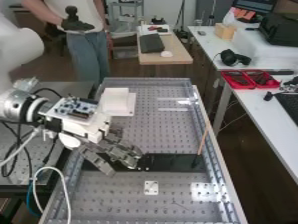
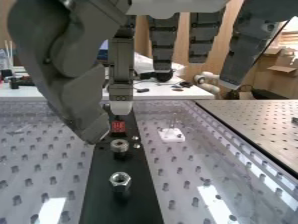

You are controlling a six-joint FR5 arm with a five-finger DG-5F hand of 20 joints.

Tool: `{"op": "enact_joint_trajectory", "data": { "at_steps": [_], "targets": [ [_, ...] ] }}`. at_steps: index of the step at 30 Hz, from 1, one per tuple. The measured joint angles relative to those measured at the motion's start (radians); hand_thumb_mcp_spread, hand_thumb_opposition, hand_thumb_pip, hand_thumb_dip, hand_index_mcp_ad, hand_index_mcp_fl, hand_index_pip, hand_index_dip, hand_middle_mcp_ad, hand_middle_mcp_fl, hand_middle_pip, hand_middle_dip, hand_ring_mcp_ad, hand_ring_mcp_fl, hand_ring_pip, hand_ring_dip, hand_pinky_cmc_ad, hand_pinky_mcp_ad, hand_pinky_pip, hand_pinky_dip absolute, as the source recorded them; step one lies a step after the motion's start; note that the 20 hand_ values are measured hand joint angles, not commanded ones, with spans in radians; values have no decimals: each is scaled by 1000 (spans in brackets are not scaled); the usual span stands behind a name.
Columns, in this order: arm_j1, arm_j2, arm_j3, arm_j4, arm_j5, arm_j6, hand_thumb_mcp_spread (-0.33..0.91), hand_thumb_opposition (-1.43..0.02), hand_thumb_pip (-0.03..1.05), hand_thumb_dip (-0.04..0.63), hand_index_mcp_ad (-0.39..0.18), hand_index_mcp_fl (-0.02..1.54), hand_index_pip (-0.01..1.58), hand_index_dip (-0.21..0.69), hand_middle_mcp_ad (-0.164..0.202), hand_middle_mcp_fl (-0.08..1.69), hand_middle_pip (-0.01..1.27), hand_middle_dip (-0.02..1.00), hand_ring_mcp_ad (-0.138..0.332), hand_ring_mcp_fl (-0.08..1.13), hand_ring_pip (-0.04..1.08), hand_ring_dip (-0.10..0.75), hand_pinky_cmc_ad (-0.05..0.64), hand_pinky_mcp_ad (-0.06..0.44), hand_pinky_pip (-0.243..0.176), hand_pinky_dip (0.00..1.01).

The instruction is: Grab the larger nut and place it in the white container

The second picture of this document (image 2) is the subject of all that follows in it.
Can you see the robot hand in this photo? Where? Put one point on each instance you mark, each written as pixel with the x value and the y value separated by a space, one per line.
pixel 67 50

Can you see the cardboard box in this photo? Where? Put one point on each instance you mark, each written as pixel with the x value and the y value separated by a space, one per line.
pixel 283 70

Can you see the white desk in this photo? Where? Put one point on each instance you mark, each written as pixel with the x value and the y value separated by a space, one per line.
pixel 186 95

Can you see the black plate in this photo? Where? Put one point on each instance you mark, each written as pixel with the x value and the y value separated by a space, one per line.
pixel 100 200

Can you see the clear box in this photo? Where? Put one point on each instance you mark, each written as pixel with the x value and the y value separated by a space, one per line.
pixel 213 133

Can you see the small steel nut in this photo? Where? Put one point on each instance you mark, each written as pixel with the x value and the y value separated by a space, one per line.
pixel 120 181

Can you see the small white jointed device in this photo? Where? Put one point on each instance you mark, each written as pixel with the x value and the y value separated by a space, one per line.
pixel 204 80

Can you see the large steel nut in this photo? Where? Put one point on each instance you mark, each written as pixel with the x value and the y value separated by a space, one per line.
pixel 120 146

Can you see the small red display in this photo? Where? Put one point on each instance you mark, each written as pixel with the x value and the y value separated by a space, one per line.
pixel 117 126

